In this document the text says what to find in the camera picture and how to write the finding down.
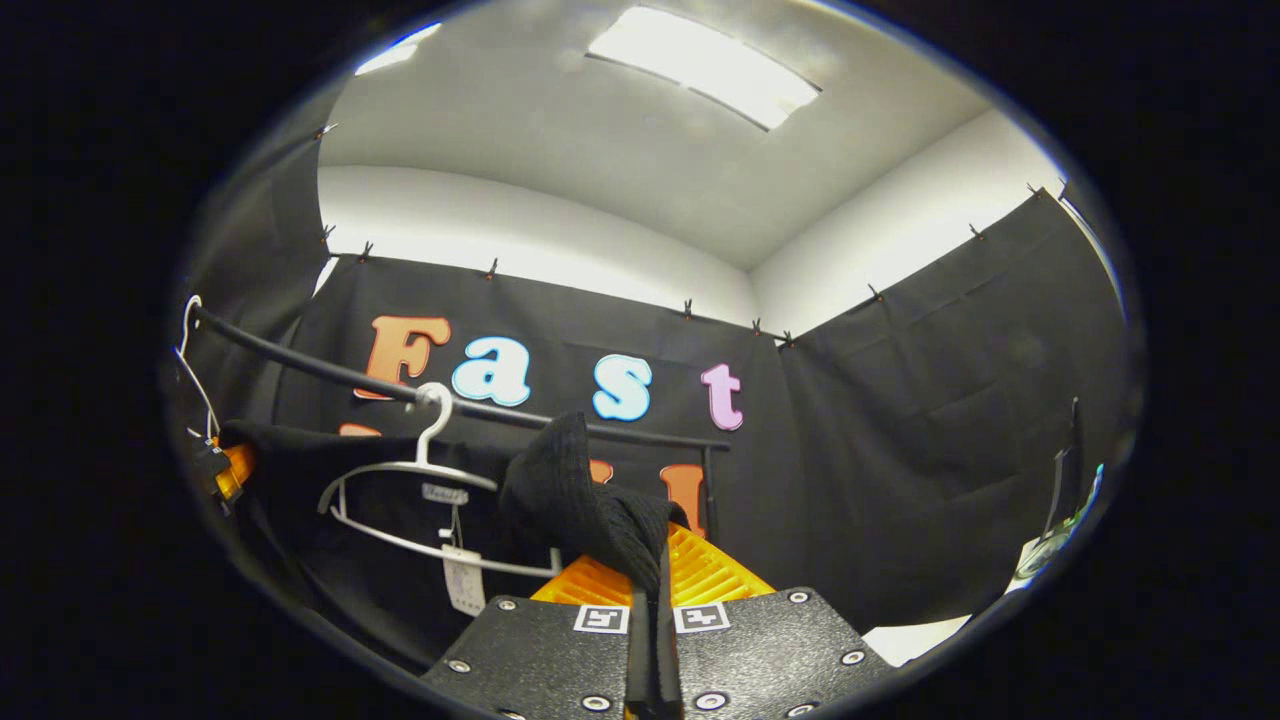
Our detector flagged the black backdrop cloth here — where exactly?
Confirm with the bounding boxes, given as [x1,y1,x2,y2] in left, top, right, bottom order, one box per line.
[165,90,1141,681]

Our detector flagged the dark equipment stand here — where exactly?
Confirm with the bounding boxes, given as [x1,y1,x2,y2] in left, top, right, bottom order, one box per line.
[1012,395,1106,583]

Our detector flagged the black clothes rack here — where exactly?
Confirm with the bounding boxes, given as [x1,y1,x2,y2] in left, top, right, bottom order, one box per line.
[192,305,733,546]

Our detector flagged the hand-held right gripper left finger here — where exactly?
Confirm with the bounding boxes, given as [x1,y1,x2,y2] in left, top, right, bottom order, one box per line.
[418,553,656,720]

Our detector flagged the white plastic hanger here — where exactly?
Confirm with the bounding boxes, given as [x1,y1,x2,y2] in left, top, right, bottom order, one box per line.
[318,382,564,581]
[175,295,223,441]

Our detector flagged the white hang tag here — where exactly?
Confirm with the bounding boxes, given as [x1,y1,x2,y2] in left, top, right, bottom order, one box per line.
[442,545,488,616]

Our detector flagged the black jacket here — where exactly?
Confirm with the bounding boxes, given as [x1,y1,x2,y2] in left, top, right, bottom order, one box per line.
[218,410,691,676]

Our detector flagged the ceiling light panel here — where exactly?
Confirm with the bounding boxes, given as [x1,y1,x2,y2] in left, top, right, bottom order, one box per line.
[585,5,823,131]
[353,22,443,77]

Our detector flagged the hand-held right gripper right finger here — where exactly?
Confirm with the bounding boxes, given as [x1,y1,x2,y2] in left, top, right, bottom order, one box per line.
[657,522,898,720]

